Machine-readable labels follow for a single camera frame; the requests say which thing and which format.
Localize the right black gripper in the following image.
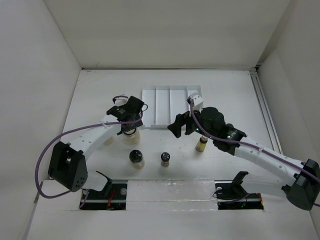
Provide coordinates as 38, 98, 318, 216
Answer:
167, 104, 216, 140

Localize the wide glass jar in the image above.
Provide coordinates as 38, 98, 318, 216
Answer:
122, 128, 141, 145

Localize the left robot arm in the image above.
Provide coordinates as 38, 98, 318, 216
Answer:
48, 95, 145, 199

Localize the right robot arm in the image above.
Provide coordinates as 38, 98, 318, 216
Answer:
167, 107, 320, 211

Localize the yellow liquid bottle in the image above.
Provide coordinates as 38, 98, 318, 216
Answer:
195, 135, 208, 152

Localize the white divided tray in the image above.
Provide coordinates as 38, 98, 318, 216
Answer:
142, 85, 202, 130

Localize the cream cap spice bottle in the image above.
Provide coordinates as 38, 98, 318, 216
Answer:
103, 136, 114, 146

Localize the small black cap bottle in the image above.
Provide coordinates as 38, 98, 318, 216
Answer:
160, 152, 171, 167

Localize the black cap spice bottle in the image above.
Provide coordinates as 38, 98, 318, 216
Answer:
129, 149, 145, 169

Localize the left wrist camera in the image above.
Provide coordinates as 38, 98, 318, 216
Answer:
112, 94, 129, 106

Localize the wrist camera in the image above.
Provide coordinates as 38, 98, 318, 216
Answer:
112, 94, 129, 106
186, 93, 204, 111

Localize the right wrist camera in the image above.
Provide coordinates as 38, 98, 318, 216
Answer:
186, 93, 204, 111

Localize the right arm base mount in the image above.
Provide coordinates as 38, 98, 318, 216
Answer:
212, 171, 264, 210

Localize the aluminium rail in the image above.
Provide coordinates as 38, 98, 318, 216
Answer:
249, 67, 283, 154

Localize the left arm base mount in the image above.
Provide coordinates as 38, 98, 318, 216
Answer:
79, 171, 128, 211

